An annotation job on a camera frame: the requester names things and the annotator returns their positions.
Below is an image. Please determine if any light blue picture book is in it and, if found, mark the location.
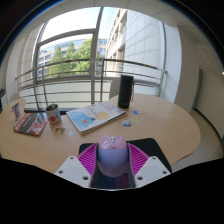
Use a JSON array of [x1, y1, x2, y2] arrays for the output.
[[65, 101, 127, 135]]

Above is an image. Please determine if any printed cup with plant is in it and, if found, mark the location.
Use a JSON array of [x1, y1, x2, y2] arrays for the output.
[[45, 103, 62, 126]]

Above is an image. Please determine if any black galaxy print mouse pad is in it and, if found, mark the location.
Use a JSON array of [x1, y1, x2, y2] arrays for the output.
[[78, 137, 173, 190]]

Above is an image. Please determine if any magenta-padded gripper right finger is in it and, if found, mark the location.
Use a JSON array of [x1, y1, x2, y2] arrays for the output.
[[127, 143, 173, 189]]

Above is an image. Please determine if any black office printer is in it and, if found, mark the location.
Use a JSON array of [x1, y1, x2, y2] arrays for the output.
[[0, 88, 8, 113]]

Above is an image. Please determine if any white chair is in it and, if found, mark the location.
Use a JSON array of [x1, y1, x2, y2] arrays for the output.
[[108, 78, 122, 100]]

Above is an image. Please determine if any red magazine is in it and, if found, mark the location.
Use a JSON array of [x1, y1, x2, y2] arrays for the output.
[[12, 111, 50, 137]]

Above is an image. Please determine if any black cylinder speaker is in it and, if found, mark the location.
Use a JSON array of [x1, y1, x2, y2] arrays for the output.
[[117, 74, 135, 110]]

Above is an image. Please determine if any grey metal balcony railing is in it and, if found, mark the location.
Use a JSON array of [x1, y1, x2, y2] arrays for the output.
[[14, 58, 168, 111]]

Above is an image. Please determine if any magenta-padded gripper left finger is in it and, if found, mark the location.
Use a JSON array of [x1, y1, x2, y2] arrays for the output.
[[53, 143, 100, 189]]

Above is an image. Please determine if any pink lavender computer mouse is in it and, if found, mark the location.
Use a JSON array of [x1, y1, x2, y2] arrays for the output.
[[97, 134, 130, 178]]

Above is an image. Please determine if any grey door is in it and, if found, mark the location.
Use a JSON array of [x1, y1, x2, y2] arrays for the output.
[[192, 68, 204, 111]]

